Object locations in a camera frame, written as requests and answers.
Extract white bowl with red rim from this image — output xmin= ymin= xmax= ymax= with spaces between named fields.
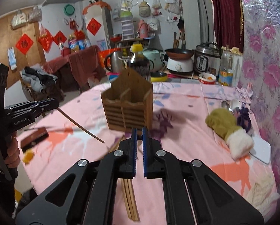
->
xmin=198 ymin=73 xmax=217 ymax=85

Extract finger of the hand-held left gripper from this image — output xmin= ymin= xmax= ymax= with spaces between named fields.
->
xmin=7 ymin=109 xmax=51 ymax=120
xmin=4 ymin=98 xmax=60 ymax=112

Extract stacked food container green lid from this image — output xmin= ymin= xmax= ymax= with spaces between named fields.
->
xmin=120 ymin=11 xmax=136 ymax=40

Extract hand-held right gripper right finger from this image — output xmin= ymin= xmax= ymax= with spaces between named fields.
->
xmin=142 ymin=127 xmax=265 ymax=225

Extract pink deer printed tablecloth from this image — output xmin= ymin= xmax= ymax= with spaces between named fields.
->
xmin=15 ymin=81 xmax=280 ymax=225

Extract dark red curtain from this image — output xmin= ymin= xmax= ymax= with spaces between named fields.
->
xmin=209 ymin=0 xmax=245 ymax=53

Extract black frying pan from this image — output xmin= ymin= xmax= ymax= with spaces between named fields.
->
xmin=165 ymin=48 xmax=195 ymax=60

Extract small yellow pan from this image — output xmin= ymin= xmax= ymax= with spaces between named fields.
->
xmin=150 ymin=72 xmax=168 ymax=83

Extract wooden utensil holder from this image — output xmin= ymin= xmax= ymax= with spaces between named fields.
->
xmin=101 ymin=67 xmax=154 ymax=132

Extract table with red cloth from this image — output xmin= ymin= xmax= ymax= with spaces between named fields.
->
xmin=42 ymin=45 xmax=101 ymax=88

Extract person's left forearm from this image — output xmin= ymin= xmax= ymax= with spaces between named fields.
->
xmin=0 ymin=162 xmax=16 ymax=218

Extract white electric cooker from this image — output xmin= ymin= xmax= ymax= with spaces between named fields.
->
xmin=166 ymin=57 xmax=194 ymax=74

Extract metal spoon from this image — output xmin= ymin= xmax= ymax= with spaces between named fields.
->
xmin=221 ymin=100 xmax=232 ymax=113

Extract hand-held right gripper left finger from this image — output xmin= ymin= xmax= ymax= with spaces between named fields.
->
xmin=15 ymin=128 xmax=138 ymax=225

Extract white refrigerator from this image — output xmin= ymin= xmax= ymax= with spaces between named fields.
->
xmin=83 ymin=3 xmax=114 ymax=50

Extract yellow hanging bag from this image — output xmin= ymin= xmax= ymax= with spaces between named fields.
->
xmin=139 ymin=0 xmax=151 ymax=17

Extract woven basket bag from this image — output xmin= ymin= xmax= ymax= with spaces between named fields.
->
xmin=28 ymin=6 xmax=42 ymax=23
xmin=11 ymin=10 xmax=28 ymax=30

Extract person's left hand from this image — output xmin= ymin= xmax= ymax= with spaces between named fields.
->
xmin=4 ymin=131 xmax=21 ymax=181

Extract dark sauce bottle yellow cap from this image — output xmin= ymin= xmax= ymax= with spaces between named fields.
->
xmin=130 ymin=43 xmax=152 ymax=81

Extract yellow packet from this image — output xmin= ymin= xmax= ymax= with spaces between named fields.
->
xmin=22 ymin=149 xmax=35 ymax=165

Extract red diamond paper decoration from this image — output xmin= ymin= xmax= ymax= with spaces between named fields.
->
xmin=53 ymin=30 xmax=67 ymax=46
xmin=86 ymin=17 xmax=102 ymax=36
xmin=15 ymin=33 xmax=34 ymax=55

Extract pale green electric cooker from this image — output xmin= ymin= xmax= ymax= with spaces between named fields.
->
xmin=142 ymin=49 xmax=166 ymax=73

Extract yellow cooking oil bottle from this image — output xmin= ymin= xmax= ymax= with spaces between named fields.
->
xmin=68 ymin=35 xmax=81 ymax=53

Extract cream knitted cloth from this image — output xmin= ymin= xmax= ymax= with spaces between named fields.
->
xmin=247 ymin=173 xmax=280 ymax=213

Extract pink thermos jug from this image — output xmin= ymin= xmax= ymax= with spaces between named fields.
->
xmin=137 ymin=19 xmax=150 ymax=39

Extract brown wallet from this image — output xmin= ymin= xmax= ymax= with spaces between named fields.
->
xmin=20 ymin=127 xmax=49 ymax=153

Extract pile of grey clothes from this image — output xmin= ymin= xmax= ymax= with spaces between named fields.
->
xmin=21 ymin=66 xmax=59 ymax=92

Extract steel kettle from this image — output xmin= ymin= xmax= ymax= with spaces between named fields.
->
xmin=104 ymin=51 xmax=127 ymax=74

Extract white flat board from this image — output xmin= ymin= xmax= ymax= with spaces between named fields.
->
xmin=248 ymin=137 xmax=271 ymax=165

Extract olive and white plush toy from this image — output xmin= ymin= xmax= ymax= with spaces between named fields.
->
xmin=205 ymin=108 xmax=255 ymax=160

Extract wooden chair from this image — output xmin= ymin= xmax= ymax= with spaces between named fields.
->
xmin=20 ymin=75 xmax=60 ymax=104

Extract clear plastic oil bottle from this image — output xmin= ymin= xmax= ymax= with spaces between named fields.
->
xmin=218 ymin=45 xmax=235 ymax=87

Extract wooden chopstick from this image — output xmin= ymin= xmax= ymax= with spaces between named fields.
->
xmin=57 ymin=107 xmax=105 ymax=144
xmin=128 ymin=179 xmax=141 ymax=222
xmin=123 ymin=179 xmax=137 ymax=221
xmin=119 ymin=179 xmax=134 ymax=219

